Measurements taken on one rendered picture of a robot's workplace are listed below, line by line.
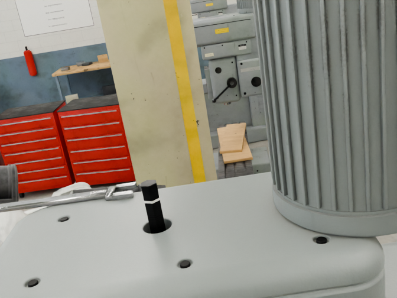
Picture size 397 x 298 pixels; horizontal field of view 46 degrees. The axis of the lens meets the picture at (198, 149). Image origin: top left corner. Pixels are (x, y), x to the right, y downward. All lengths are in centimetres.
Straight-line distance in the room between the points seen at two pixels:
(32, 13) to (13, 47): 77
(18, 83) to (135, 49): 811
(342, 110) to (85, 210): 39
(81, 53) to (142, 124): 754
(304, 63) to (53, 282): 35
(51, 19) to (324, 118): 950
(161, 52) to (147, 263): 180
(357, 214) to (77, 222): 36
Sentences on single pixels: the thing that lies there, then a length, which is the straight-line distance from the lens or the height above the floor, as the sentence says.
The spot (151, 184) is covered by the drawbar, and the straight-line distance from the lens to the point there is 57.
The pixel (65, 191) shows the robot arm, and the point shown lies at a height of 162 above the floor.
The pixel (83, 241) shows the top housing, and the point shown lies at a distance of 61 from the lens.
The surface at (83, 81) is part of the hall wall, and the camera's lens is 994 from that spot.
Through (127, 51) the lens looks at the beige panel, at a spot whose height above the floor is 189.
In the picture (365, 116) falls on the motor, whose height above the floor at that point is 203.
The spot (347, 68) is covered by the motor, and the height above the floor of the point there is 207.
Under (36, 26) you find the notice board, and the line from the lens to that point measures 999.
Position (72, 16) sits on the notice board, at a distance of 980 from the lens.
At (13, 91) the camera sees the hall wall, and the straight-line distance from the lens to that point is 1037.
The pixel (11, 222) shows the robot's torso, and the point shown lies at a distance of 121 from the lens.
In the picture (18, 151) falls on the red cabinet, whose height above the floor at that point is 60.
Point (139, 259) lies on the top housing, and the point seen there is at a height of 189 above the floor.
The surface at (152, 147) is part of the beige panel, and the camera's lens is 239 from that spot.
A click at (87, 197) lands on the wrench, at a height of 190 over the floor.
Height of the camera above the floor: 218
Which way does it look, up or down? 20 degrees down
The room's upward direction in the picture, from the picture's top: 9 degrees counter-clockwise
